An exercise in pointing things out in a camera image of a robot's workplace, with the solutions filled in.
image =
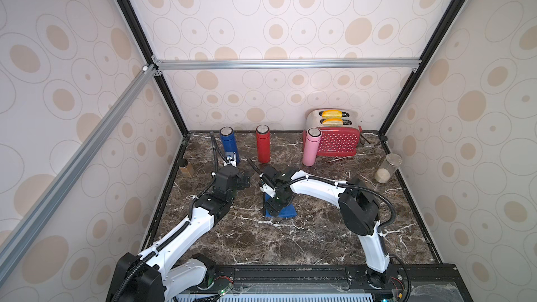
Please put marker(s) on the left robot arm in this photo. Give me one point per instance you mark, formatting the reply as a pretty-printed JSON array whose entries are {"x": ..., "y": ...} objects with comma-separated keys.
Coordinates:
[{"x": 152, "y": 274}]

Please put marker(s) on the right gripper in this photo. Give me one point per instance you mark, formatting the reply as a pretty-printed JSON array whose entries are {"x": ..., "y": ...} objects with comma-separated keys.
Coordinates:
[{"x": 276, "y": 195}]

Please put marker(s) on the front yellow toast slice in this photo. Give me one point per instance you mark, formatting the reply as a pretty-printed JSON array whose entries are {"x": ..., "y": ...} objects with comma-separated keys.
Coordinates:
[{"x": 332, "y": 122}]

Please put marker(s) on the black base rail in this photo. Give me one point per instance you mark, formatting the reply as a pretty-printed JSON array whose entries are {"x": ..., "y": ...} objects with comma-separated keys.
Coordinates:
[{"x": 429, "y": 282}]

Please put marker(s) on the red thermos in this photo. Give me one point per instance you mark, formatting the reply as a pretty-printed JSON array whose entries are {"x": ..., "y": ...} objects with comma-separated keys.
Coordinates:
[{"x": 263, "y": 138}]

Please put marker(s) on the left aluminium frame bar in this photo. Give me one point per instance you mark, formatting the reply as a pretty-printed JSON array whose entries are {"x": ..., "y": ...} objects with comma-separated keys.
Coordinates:
[{"x": 40, "y": 213}]

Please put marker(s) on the pink thermos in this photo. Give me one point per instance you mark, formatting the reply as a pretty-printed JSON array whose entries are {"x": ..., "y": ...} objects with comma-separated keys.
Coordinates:
[{"x": 311, "y": 143}]

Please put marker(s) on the blue cleaning cloth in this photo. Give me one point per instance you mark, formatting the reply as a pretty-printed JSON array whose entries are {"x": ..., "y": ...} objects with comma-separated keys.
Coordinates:
[{"x": 287, "y": 213}]

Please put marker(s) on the small brown bottle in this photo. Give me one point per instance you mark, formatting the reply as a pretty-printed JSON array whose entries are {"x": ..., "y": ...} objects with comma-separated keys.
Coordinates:
[{"x": 186, "y": 167}]

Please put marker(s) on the yellow toast slice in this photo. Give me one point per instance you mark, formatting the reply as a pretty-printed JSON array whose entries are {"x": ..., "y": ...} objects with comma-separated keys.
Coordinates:
[
  {"x": 332, "y": 122},
  {"x": 332, "y": 114}
]

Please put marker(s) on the glass jar with powder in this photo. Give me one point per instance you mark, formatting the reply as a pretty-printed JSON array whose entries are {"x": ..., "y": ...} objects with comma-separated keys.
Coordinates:
[{"x": 389, "y": 166}]

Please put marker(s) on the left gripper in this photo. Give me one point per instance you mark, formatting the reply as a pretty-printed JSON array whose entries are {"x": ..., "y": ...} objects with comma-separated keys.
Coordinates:
[{"x": 242, "y": 182}]

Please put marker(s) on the rear yellow toast slice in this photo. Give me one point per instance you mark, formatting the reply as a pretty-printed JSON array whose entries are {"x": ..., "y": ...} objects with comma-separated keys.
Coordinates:
[{"x": 332, "y": 114}]

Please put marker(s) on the right black frame post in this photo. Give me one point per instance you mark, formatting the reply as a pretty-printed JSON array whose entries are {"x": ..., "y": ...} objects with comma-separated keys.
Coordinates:
[{"x": 452, "y": 11}]

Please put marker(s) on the black frame post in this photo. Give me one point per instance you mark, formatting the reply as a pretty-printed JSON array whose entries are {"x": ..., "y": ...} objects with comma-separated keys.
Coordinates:
[
  {"x": 143, "y": 44},
  {"x": 452, "y": 11}
]

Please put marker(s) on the horizontal aluminium frame bar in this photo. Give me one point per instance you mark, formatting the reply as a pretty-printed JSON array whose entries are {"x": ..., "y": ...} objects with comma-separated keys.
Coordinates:
[{"x": 343, "y": 63}]

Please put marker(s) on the blue thermos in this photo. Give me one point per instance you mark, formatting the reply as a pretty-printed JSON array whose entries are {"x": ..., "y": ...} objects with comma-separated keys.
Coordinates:
[{"x": 229, "y": 142}]

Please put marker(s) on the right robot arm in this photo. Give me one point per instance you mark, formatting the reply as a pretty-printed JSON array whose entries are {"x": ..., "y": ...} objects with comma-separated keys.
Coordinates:
[{"x": 365, "y": 212}]

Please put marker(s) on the red polka dot toaster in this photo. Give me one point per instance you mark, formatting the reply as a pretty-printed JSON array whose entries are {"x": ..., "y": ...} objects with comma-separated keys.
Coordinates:
[{"x": 337, "y": 141}]

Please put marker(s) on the left black frame post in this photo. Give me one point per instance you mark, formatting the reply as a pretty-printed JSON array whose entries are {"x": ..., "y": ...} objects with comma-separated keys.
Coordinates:
[{"x": 143, "y": 44}]

